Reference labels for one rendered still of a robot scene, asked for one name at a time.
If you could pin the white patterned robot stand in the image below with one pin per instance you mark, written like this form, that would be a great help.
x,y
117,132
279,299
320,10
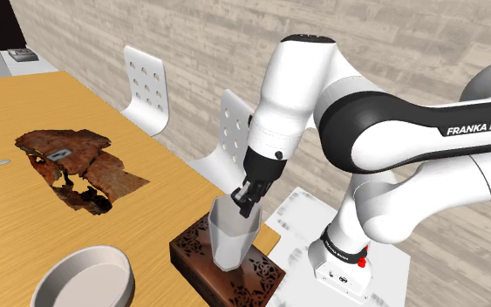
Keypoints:
x,y
296,221

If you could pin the white side table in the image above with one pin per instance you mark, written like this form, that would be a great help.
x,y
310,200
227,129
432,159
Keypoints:
x,y
28,66

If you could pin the grey round bowl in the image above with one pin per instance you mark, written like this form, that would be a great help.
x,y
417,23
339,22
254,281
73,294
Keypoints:
x,y
83,282

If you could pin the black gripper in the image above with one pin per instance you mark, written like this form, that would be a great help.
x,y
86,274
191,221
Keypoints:
x,y
264,166

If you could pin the white faceted cup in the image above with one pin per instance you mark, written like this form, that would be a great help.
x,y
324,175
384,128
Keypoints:
x,y
228,238

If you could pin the wooden table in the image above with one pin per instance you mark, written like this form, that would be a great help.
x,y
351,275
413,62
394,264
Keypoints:
x,y
24,221

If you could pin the dark brown ornate box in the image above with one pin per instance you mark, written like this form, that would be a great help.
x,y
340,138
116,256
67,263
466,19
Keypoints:
x,y
211,280

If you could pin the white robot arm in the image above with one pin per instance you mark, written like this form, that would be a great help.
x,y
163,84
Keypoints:
x,y
296,98

